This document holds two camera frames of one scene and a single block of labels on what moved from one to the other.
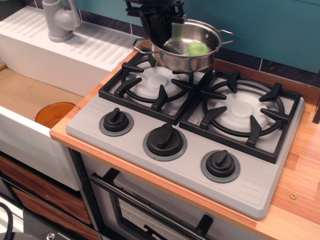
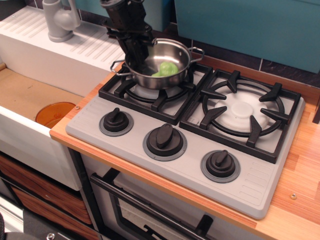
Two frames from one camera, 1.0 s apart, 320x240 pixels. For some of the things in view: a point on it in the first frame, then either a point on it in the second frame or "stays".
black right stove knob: x=220 y=166 stays
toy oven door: x=118 y=219 stays
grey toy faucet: x=61 y=22 stays
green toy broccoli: x=195 y=48 → x=167 y=68
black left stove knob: x=116 y=123 stays
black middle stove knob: x=165 y=143 stays
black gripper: x=157 y=16 → x=128 y=24
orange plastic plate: x=50 y=114 stays
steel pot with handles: x=192 y=47 → x=168 y=64
